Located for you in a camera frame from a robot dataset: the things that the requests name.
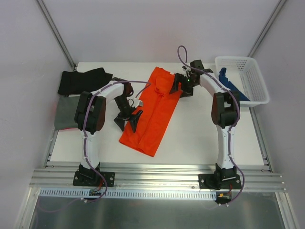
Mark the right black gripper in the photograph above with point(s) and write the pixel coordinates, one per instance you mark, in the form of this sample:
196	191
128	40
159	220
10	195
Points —
182	84

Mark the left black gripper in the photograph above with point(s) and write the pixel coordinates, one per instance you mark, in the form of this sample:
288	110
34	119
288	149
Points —
128	117

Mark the orange t shirt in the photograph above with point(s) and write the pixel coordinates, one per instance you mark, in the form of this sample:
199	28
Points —
158	108

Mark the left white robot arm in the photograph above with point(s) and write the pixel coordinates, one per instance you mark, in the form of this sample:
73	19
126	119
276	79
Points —
91	111

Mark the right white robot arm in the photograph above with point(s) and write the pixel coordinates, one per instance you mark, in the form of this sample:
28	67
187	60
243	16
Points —
225	111

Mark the blue t shirt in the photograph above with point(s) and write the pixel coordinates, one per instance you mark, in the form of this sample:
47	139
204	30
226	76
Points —
225	81

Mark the grey folded t shirt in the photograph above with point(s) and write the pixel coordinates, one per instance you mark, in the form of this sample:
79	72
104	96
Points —
65	112

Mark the white plastic basket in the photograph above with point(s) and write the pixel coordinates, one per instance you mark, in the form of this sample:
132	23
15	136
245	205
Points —
245	74

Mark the black folded t shirt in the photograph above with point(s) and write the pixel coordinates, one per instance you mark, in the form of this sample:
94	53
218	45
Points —
74	83

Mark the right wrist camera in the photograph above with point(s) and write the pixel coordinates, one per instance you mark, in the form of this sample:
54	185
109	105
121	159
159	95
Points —
187	71

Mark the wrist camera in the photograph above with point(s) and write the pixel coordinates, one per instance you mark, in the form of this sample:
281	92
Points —
187	71
135	102

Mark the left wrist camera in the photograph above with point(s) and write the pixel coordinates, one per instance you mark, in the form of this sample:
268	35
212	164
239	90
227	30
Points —
135	102

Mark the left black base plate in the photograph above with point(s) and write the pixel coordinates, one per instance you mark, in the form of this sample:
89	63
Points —
82	180

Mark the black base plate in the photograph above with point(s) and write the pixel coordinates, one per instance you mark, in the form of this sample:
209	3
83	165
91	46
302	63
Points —
82	180
208	181

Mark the aluminium mounting rail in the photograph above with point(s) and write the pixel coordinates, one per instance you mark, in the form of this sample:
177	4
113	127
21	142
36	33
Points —
175	166

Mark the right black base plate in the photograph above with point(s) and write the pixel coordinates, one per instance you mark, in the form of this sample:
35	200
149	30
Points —
208	181

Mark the white slotted cable duct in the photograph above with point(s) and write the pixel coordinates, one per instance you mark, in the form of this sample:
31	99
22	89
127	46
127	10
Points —
128	193

